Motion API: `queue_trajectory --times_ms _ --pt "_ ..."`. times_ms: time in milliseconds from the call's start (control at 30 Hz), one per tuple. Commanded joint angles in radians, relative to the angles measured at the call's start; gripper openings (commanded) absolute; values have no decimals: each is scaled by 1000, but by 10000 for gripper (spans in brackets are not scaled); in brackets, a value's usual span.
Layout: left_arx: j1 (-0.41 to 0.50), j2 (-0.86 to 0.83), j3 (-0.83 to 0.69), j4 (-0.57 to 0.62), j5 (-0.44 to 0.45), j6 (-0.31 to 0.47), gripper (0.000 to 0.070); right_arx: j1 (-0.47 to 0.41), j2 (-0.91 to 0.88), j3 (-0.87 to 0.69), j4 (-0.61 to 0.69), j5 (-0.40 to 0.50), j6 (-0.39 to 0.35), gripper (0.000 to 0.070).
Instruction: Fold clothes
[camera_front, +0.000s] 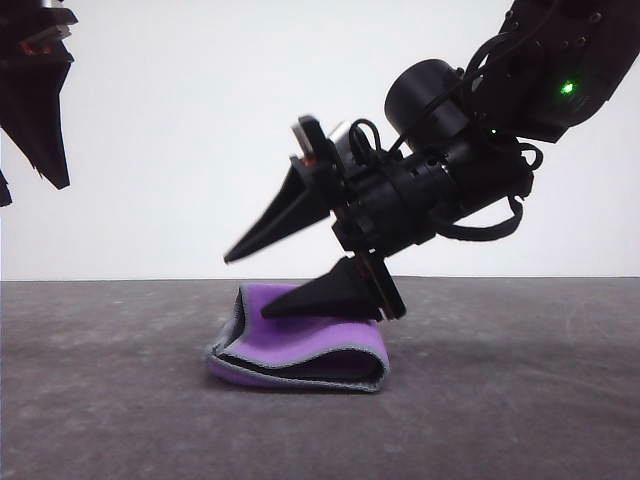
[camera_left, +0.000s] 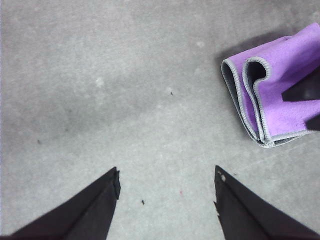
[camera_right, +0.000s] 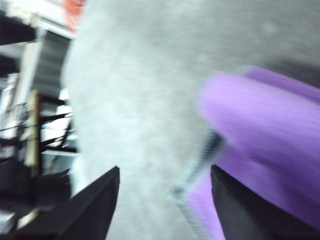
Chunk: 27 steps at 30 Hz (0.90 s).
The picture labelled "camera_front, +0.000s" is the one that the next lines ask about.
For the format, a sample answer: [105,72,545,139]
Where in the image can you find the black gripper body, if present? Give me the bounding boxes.
[0,0,79,60]
[292,115,459,321]

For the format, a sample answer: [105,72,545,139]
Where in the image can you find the purple towel with grey hem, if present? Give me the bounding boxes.
[202,282,390,395]

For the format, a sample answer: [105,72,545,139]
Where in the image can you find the grey table cloth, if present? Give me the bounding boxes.
[0,277,640,480]

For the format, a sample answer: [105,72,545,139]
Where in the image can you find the black camera cable loop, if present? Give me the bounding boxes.
[348,118,401,169]

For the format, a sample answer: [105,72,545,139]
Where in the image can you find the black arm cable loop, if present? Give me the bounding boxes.
[439,197,525,240]

